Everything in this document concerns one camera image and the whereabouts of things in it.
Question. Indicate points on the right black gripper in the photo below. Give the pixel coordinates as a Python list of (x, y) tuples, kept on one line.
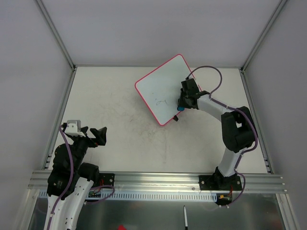
[(186, 96)]

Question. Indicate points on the white slotted cable duct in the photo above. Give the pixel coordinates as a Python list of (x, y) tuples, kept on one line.
[(164, 196)]

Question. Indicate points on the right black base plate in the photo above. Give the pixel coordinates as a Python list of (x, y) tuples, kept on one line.
[(213, 182)]

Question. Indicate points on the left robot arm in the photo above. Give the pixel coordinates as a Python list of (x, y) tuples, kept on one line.
[(71, 178)]

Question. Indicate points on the pink framed whiteboard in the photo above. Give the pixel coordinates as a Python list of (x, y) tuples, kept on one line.
[(160, 89)]

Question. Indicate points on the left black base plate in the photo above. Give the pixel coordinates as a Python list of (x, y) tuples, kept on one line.
[(106, 179)]

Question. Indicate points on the blue whiteboard eraser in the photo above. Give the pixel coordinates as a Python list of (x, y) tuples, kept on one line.
[(180, 108)]

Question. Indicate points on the aluminium frame post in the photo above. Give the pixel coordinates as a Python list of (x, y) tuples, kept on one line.
[(45, 14), (268, 26)]

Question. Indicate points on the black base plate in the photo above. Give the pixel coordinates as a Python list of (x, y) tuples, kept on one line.
[(213, 182), (106, 179)]

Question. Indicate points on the white marker pen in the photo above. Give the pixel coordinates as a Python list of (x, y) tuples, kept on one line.
[(185, 217)]

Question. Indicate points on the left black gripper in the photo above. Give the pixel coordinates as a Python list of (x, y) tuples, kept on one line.
[(89, 138)]

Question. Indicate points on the right aluminium frame post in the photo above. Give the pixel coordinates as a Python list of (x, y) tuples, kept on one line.
[(268, 26)]

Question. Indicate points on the aluminium mounting rail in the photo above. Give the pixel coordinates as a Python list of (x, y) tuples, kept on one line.
[(189, 182)]

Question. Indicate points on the red object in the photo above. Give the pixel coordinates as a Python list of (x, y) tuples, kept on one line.
[(121, 227)]

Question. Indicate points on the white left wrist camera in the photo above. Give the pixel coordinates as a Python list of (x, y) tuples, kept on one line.
[(73, 128)]

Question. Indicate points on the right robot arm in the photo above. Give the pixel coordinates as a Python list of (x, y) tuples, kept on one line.
[(238, 134)]

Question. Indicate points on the left aluminium frame post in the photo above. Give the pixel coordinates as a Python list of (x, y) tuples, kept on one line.
[(45, 14)]

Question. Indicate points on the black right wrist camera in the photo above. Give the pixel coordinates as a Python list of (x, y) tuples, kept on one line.
[(189, 86)]

